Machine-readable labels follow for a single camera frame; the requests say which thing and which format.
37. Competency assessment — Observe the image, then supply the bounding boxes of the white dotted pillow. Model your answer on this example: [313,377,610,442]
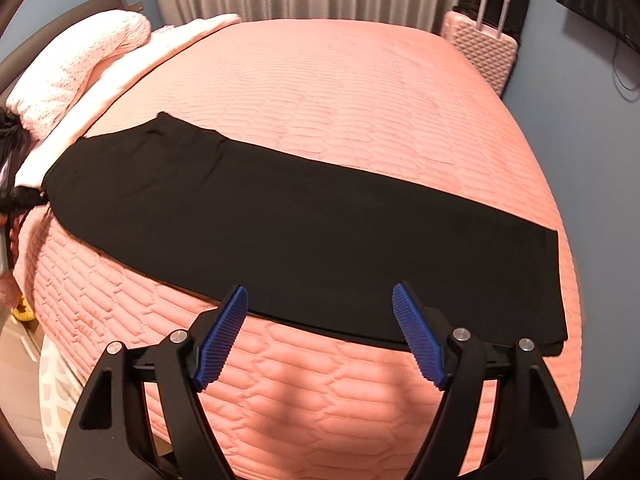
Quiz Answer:
[5,10,151,138]

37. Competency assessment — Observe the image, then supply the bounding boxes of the black wall television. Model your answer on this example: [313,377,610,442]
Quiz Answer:
[556,0,640,48]

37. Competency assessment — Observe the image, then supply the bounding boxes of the black cable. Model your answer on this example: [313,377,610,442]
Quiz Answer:
[612,35,640,93]

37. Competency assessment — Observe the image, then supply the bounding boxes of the pink suitcase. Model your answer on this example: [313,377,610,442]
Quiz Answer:
[440,0,518,97]

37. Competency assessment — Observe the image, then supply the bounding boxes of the dark brown headboard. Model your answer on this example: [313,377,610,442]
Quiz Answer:
[0,0,126,91]

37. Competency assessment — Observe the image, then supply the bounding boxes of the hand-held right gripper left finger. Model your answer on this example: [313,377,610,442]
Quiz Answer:
[56,286,248,480]

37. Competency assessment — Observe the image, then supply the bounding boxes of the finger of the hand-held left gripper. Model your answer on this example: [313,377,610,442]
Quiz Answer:
[9,187,47,212]

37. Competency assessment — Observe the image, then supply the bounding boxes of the yellow object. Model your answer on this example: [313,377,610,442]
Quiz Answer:
[12,295,36,323]

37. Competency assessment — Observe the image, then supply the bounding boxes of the pale pink blanket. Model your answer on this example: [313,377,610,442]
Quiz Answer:
[15,13,243,191]

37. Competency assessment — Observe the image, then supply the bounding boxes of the pink quilted bed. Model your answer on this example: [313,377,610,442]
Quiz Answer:
[12,19,586,480]

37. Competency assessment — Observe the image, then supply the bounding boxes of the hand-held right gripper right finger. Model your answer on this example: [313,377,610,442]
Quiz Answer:
[392,282,585,480]

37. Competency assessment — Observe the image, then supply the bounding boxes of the black pants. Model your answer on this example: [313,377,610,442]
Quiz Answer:
[42,111,568,358]

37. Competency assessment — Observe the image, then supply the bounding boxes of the patterned bed skirt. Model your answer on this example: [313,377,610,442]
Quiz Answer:
[39,335,76,471]

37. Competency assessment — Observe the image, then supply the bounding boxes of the black bag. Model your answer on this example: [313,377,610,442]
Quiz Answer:
[465,0,533,41]

